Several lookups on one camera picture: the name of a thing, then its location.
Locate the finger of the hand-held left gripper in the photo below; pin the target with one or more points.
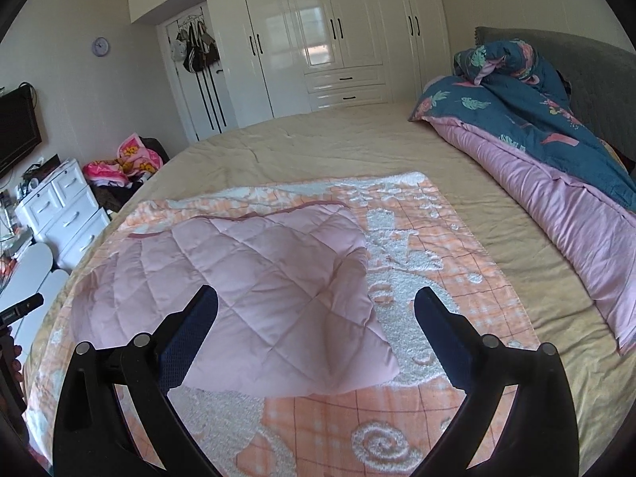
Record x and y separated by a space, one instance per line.
22 308

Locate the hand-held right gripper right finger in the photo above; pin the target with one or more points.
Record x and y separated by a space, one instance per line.
442 333

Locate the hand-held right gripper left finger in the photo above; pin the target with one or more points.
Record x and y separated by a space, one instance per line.
191 338

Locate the pink quilted jacket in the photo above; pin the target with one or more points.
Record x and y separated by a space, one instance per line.
248 268

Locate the person's left hand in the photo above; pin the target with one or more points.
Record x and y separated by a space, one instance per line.
17 365

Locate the white oval panel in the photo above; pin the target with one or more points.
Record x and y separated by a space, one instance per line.
44 293

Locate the white drawer chest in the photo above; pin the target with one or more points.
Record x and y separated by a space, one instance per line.
64 208

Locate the orange and white towel blanket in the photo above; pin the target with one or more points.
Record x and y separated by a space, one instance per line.
323 422

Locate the black flat television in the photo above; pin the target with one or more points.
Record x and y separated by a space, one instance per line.
15 129

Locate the pink floral cloth pile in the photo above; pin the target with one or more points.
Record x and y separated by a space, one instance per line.
134 159

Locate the bed with beige sheet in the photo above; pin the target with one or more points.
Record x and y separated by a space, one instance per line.
323 144

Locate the white room door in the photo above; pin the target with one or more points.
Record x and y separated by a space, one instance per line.
218 109

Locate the blue floral duvet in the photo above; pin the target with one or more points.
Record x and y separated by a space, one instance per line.
521 109

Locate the black hanging bags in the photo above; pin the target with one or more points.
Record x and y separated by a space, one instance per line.
198 52

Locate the white hanging cap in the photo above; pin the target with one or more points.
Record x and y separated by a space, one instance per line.
177 50

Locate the grey padded headboard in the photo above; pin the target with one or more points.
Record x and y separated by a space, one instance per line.
596 74

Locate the white glossy wardrobe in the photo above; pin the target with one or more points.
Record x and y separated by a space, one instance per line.
298 35

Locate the round wall clock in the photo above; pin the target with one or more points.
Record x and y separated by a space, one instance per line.
101 46

